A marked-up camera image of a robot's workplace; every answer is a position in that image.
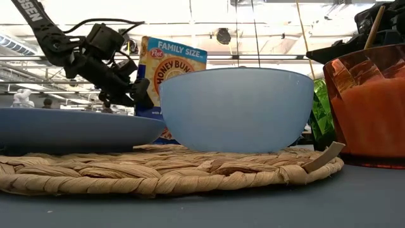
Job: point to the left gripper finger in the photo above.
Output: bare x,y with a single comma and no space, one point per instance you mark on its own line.
142,92

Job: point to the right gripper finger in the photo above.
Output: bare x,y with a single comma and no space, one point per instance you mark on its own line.
335,52

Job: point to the Honey Bunches cereal box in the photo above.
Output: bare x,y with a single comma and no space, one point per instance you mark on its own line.
171,63

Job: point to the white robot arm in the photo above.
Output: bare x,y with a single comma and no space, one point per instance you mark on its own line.
22,98

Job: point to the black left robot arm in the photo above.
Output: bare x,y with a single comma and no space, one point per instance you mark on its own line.
31,16

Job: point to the wooden stick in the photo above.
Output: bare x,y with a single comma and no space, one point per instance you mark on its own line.
375,27

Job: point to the person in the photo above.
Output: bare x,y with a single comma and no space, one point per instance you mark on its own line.
47,103

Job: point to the green faceted cup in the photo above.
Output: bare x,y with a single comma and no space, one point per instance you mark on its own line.
322,117

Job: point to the blue plate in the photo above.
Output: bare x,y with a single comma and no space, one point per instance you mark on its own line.
63,130

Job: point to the orange faceted cup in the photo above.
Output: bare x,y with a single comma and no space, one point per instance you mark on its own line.
370,111

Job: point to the round woven placemat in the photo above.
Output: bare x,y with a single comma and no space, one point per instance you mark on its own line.
158,177

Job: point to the light blue bowl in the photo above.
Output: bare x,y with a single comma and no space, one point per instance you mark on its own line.
237,111

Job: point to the black round ceiling device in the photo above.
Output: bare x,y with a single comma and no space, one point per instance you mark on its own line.
223,35

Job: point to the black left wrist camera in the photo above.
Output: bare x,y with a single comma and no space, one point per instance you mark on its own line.
106,41

